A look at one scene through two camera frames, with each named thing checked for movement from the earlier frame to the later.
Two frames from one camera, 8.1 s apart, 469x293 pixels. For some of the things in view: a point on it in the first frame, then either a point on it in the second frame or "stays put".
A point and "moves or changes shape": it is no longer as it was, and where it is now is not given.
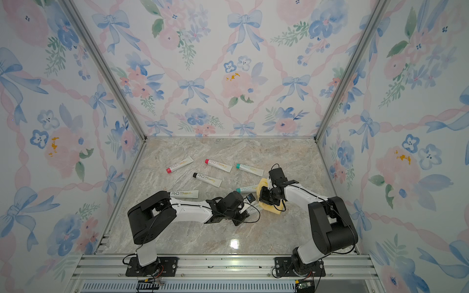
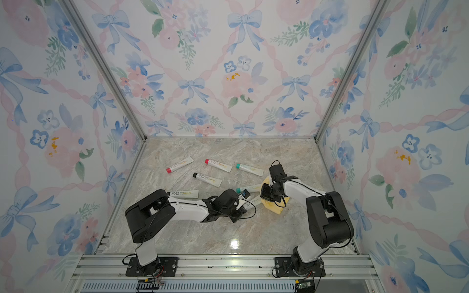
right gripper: x=263 y=198 stays put
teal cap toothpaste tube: x=247 y=190 stays put
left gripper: x=243 y=217 stays put
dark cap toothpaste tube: x=253 y=209 moves or changes shape
